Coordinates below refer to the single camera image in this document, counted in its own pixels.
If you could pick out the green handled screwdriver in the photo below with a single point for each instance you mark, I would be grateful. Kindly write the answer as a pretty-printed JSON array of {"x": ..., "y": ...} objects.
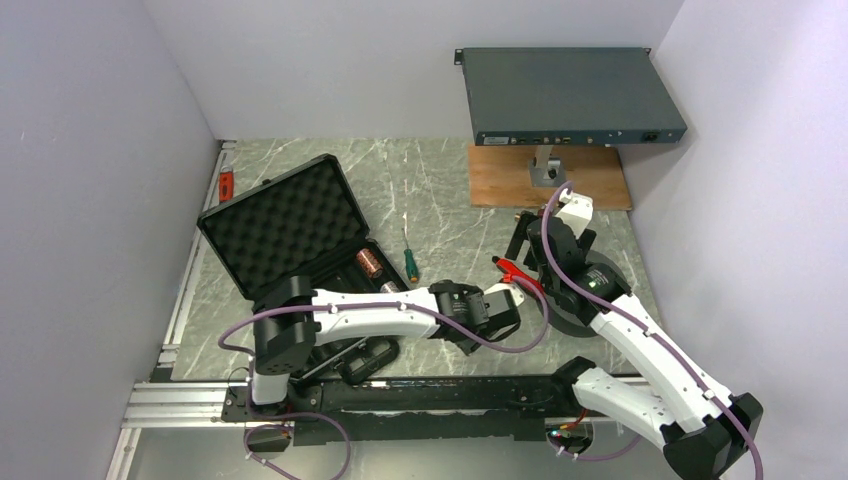
[{"x": 411, "y": 267}]

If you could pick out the black poker set case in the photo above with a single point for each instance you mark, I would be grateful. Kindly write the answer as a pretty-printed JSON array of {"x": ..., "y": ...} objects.
[{"x": 305, "y": 222}]

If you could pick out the orange black poker chip stack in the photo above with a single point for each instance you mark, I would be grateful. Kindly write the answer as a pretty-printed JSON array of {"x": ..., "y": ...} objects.
[{"x": 369, "y": 263}]

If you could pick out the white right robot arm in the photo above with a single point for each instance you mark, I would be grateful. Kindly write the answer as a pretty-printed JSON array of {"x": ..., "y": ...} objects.
[{"x": 698, "y": 424}]

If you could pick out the grey metal stand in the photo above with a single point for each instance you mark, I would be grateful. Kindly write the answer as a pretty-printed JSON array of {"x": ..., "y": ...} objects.
[{"x": 546, "y": 170}]

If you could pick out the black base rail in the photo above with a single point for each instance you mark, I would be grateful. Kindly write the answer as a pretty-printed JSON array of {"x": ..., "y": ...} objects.
[{"x": 412, "y": 408}]

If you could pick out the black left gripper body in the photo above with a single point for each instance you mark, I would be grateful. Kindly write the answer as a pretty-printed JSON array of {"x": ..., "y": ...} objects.
[{"x": 486, "y": 333}]

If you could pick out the grey rack mount unit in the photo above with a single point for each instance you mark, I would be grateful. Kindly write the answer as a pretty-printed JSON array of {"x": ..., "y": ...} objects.
[{"x": 567, "y": 96}]

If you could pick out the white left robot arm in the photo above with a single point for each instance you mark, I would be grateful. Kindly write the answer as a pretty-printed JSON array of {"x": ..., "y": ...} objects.
[{"x": 286, "y": 336}]

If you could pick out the wooden board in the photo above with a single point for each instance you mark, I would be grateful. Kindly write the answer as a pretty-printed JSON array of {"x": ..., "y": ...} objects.
[{"x": 501, "y": 176}]

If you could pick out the blue tan poker chip stack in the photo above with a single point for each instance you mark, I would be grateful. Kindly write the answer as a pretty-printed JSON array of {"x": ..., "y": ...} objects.
[{"x": 389, "y": 287}]

